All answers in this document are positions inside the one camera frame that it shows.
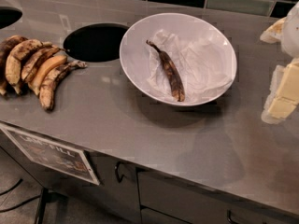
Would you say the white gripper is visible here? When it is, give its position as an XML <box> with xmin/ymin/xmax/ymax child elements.
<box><xmin>260</xmin><ymin>2</ymin><xmax>299</xmax><ymax>124</ymax></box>

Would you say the dark overripe banana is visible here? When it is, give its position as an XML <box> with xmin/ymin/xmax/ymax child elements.
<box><xmin>146</xmin><ymin>40</ymin><xmax>185</xmax><ymax>102</ymax></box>

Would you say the white bowl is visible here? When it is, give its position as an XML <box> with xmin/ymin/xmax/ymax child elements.
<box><xmin>120</xmin><ymin>13</ymin><xmax>237</xmax><ymax>106</ymax></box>

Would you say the orange yellow banana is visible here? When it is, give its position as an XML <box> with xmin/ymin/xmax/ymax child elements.
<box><xmin>28</xmin><ymin>55</ymin><xmax>67</xmax><ymax>95</ymax></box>

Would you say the spotted banana front right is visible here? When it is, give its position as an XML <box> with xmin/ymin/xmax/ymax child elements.
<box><xmin>38</xmin><ymin>60</ymin><xmax>87</xmax><ymax>111</ymax></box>

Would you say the brown spotted banana middle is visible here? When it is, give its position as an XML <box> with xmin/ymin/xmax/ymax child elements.
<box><xmin>21</xmin><ymin>46</ymin><xmax>62</xmax><ymax>83</ymax></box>

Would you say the large spotted banana left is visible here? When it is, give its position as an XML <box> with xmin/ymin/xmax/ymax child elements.
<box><xmin>5</xmin><ymin>39</ymin><xmax>51</xmax><ymax>94</ymax></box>

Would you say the dark banana far left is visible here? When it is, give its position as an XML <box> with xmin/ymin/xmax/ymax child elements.
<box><xmin>0</xmin><ymin>35</ymin><xmax>26</xmax><ymax>96</ymax></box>

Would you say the crumpled white paper liner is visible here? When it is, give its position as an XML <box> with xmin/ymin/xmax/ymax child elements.
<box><xmin>150</xmin><ymin>29</ymin><xmax>233</xmax><ymax>105</ymax></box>

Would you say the grey drawer front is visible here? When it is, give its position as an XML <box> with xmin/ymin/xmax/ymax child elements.
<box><xmin>138</xmin><ymin>172</ymin><xmax>299</xmax><ymax>224</ymax></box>

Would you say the grey cabinet door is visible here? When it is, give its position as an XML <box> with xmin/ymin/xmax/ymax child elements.
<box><xmin>84</xmin><ymin>153</ymin><xmax>141</xmax><ymax>224</ymax></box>

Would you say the landfill sign label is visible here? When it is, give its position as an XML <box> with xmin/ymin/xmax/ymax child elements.
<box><xmin>0</xmin><ymin>124</ymin><xmax>100</xmax><ymax>185</ymax></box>

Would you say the black drawer handle right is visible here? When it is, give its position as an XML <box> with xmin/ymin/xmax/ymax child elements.
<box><xmin>227</xmin><ymin>210</ymin><xmax>246</xmax><ymax>224</ymax></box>

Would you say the black cabinet door handle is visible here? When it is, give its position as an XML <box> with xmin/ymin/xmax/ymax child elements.
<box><xmin>114</xmin><ymin>161</ymin><xmax>124</xmax><ymax>183</ymax></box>

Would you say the black floor cable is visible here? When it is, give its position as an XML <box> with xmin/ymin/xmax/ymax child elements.
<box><xmin>0</xmin><ymin>177</ymin><xmax>43</xmax><ymax>214</ymax></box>

